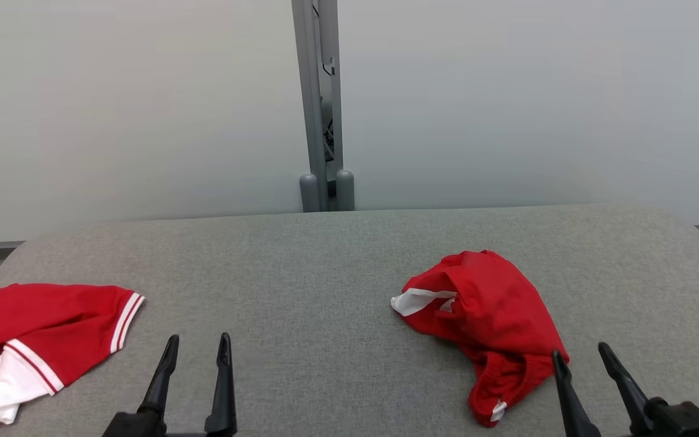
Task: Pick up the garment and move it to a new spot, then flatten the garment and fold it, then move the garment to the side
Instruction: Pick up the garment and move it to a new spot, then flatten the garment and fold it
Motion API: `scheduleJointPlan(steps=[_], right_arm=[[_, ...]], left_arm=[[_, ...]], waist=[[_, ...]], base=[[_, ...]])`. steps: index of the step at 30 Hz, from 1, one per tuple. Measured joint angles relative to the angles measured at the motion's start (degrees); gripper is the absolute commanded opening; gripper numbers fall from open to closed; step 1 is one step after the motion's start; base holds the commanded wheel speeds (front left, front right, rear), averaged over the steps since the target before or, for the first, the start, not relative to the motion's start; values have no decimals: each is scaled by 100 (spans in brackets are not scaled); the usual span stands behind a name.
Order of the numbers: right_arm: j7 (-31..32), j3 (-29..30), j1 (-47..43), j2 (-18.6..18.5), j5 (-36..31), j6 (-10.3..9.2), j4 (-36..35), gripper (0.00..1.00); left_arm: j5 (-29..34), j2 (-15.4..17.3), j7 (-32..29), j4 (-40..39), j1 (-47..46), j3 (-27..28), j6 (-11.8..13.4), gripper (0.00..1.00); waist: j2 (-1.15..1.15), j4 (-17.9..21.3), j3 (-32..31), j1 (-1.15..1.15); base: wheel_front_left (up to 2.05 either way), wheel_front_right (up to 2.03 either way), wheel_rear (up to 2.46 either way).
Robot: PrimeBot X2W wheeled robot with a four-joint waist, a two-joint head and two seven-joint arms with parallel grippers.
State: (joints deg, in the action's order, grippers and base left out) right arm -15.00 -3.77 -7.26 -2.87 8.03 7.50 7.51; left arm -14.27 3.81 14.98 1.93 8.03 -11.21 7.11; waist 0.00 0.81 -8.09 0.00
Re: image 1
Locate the grey partition post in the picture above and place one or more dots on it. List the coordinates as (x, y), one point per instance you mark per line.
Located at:
(312, 91)

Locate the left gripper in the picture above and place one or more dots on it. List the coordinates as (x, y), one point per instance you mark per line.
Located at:
(134, 426)

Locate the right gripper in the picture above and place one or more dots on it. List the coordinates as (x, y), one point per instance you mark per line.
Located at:
(683, 420)

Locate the red shorts white trim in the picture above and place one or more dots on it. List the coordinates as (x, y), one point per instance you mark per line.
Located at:
(489, 303)

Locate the grey cylindrical post foot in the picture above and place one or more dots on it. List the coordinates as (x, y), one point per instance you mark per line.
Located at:
(345, 189)
(309, 193)

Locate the red shirt white striped sleeves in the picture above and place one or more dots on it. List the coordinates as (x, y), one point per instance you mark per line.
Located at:
(40, 315)

